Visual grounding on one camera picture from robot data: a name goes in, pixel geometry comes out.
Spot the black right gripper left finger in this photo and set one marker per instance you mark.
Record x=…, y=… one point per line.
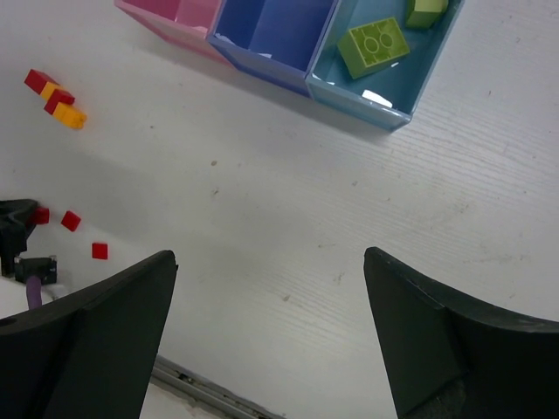
x=91, y=353

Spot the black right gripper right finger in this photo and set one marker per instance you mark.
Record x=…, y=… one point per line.
x=450, y=355

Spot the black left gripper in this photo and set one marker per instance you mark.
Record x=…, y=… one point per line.
x=16, y=227

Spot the red lego brick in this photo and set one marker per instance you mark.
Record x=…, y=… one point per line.
x=41, y=216

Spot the small red lego tile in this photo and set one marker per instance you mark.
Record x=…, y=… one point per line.
x=71, y=221
x=100, y=251

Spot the green lego brick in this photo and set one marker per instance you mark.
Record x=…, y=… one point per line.
x=423, y=14
x=371, y=47

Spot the red and orange lego stack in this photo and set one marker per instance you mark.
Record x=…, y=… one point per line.
x=59, y=103

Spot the pink plastic bin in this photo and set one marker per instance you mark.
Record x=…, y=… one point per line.
x=184, y=23

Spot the light blue plastic bin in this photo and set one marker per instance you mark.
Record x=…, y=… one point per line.
x=387, y=98

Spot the aluminium front rail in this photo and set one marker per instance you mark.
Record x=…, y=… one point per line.
x=205, y=392

